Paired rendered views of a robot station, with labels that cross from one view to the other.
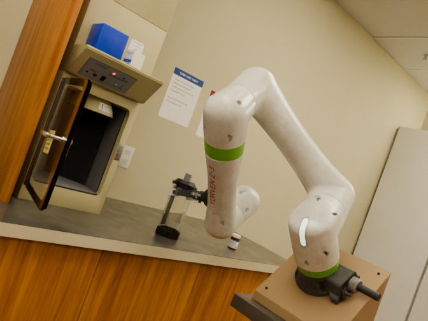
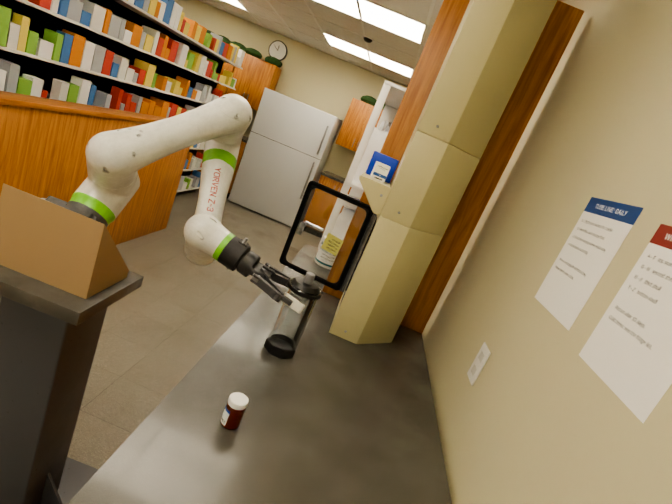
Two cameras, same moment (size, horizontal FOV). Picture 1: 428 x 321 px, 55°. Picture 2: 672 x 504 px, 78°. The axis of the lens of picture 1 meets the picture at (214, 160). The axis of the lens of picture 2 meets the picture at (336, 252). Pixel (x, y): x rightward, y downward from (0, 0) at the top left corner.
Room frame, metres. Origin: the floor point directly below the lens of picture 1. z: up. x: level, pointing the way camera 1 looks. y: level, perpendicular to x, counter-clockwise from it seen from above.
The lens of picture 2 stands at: (2.53, -0.75, 1.61)
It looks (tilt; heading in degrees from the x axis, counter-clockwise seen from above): 15 degrees down; 132
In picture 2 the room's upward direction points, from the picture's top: 23 degrees clockwise
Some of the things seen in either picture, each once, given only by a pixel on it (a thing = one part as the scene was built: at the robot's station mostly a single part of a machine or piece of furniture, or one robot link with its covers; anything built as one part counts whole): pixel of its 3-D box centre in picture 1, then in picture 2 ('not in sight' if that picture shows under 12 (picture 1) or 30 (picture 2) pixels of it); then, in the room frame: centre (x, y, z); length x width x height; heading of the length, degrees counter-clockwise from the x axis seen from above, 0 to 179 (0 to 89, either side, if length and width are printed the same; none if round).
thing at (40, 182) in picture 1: (55, 138); (325, 236); (1.29, 0.49, 1.19); 0.30 x 0.01 x 0.40; 34
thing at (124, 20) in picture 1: (84, 105); (402, 242); (1.63, 0.55, 1.32); 0.32 x 0.25 x 0.77; 131
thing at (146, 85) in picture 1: (116, 76); (371, 191); (1.49, 0.43, 1.46); 0.32 x 0.12 x 0.10; 131
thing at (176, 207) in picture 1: (176, 208); (293, 317); (1.71, 0.08, 1.06); 0.11 x 0.11 x 0.21
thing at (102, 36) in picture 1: (106, 41); (382, 166); (1.44, 0.49, 1.55); 0.10 x 0.10 x 0.09; 41
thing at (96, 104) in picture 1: (93, 103); not in sight; (1.62, 0.52, 1.34); 0.18 x 0.18 x 0.05
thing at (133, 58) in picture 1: (134, 60); (380, 171); (1.51, 0.40, 1.54); 0.05 x 0.05 x 0.06; 49
